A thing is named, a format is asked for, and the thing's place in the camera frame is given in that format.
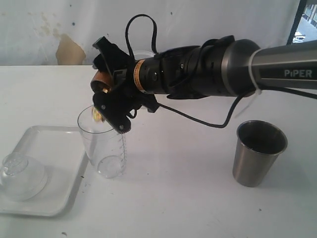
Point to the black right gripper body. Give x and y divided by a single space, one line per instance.
134 80

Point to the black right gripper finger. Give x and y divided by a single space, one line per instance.
107 51

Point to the brown wooden cup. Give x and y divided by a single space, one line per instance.
102 81

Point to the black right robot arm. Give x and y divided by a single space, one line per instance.
220 67

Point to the clear plastic shaker cup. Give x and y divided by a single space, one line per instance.
104 146

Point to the clear plastic shaker lid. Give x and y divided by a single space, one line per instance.
21 177

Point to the translucent white plastic container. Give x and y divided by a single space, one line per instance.
140 55

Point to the white plastic tray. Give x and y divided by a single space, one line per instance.
61 151

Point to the stainless steel cup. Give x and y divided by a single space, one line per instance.
259 143

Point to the white parked car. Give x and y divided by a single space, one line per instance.
298 37

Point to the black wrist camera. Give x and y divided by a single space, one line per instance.
111 114

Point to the dark window frame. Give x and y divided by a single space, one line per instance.
297 18

